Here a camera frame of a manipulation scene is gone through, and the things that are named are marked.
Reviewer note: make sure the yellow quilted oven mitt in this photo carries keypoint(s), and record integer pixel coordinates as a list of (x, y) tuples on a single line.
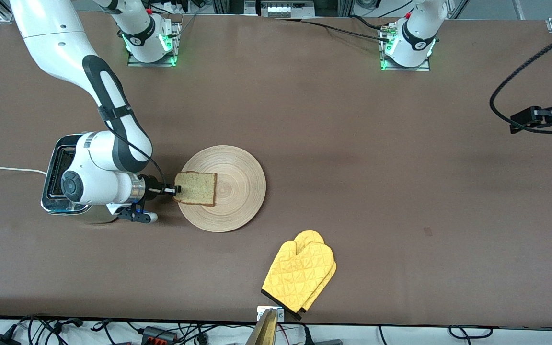
[(310, 236), (295, 275)]

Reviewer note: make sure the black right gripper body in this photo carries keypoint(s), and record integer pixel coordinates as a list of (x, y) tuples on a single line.
[(150, 184)]

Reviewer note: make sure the black plug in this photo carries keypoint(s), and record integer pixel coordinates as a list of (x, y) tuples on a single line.
[(324, 341)]

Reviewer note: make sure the tan pointed bar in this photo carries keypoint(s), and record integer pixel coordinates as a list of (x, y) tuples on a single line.
[(264, 330)]

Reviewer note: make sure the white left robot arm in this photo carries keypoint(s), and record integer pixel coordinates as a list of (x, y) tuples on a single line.
[(417, 33)]

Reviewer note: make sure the white power strip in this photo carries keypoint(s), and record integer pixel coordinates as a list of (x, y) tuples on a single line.
[(283, 9)]

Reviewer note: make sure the round wooden plate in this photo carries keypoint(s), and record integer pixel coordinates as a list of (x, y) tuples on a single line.
[(237, 191)]

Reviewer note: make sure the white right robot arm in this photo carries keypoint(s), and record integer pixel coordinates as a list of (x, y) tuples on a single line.
[(55, 43)]

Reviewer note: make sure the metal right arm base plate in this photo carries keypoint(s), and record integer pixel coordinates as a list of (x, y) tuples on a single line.
[(176, 45)]

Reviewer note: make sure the black red connector block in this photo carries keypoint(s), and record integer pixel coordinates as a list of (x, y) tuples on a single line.
[(158, 334)]

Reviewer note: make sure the black power adapter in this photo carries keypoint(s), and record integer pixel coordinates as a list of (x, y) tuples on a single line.
[(0, 340)]

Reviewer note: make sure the small metal camera bracket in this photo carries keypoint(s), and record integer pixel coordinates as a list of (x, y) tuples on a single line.
[(280, 314)]

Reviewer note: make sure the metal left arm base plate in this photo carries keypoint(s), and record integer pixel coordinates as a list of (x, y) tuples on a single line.
[(427, 64)]

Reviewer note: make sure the silver two-slot toaster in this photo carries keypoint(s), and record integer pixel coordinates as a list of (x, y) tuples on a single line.
[(55, 167)]

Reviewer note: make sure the brown bread slice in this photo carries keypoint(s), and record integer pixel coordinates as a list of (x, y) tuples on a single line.
[(198, 188)]

